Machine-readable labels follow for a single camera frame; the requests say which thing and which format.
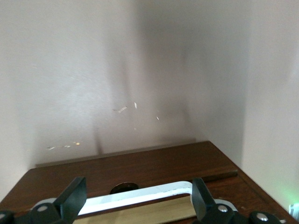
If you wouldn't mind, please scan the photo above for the wooden drawer with white handle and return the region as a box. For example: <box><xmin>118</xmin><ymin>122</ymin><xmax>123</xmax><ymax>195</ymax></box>
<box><xmin>0</xmin><ymin>140</ymin><xmax>295</xmax><ymax>224</ymax></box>

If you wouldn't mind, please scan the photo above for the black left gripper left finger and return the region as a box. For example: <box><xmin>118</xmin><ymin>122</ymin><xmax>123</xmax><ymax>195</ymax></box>
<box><xmin>30</xmin><ymin>176</ymin><xmax>87</xmax><ymax>224</ymax></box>

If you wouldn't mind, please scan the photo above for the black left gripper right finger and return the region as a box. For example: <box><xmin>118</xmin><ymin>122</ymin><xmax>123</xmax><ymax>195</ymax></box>
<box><xmin>191</xmin><ymin>178</ymin><xmax>239</xmax><ymax>224</ymax></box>

